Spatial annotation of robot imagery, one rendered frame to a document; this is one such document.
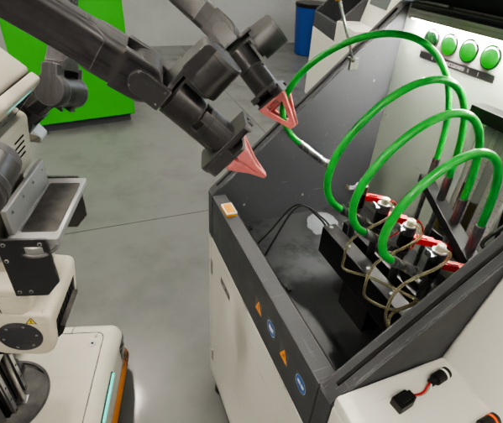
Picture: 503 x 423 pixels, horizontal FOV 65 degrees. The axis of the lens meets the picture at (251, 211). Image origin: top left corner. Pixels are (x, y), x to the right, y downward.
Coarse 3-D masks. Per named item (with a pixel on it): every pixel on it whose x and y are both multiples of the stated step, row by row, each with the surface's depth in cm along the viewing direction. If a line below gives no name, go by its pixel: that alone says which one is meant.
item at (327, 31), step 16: (352, 0) 426; (368, 0) 358; (384, 0) 329; (400, 0) 314; (320, 16) 412; (336, 16) 433; (352, 16) 364; (368, 16) 353; (384, 16) 325; (320, 32) 414; (336, 32) 367; (352, 32) 330; (320, 48) 415; (320, 64) 417
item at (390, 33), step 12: (360, 36) 78; (372, 36) 78; (384, 36) 78; (396, 36) 78; (408, 36) 78; (420, 36) 78; (336, 48) 80; (432, 48) 79; (312, 60) 81; (444, 60) 81; (300, 72) 83; (444, 72) 82; (288, 84) 85; (288, 96) 86; (444, 120) 88; (288, 132) 90; (444, 132) 89; (444, 144) 91
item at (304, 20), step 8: (304, 0) 649; (296, 8) 629; (304, 8) 615; (312, 8) 610; (296, 16) 634; (304, 16) 621; (312, 16) 616; (296, 24) 639; (304, 24) 627; (312, 24) 623; (296, 32) 645; (304, 32) 634; (296, 40) 652; (304, 40) 641; (296, 48) 658; (304, 48) 648
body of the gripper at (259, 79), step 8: (256, 64) 85; (264, 64) 87; (248, 72) 85; (256, 72) 85; (264, 72) 85; (248, 80) 86; (256, 80) 85; (264, 80) 85; (272, 80) 85; (256, 88) 86; (264, 88) 85; (272, 88) 82; (256, 96) 84
